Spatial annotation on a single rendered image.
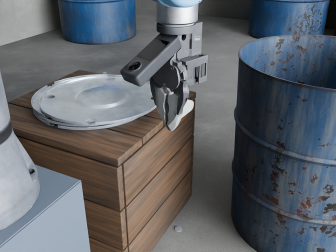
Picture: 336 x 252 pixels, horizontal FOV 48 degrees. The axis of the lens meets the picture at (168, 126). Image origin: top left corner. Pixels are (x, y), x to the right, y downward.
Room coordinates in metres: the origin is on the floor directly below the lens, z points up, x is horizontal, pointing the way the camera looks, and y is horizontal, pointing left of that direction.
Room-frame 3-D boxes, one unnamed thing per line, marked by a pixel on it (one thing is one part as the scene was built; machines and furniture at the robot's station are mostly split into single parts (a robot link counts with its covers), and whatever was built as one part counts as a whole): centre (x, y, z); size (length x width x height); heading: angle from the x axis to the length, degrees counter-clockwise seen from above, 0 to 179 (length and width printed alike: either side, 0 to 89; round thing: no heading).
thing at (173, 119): (0.67, -0.03, 0.42); 0.06 x 0.03 x 0.09; 135
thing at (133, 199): (0.86, 0.19, 0.18); 0.40 x 0.38 x 0.35; 63
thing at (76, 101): (0.83, 0.16, 0.38); 0.29 x 0.29 x 0.01
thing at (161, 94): (0.69, -0.01, 0.42); 0.06 x 0.03 x 0.09; 135
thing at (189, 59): (0.68, -0.02, 0.53); 0.09 x 0.08 x 0.12; 135
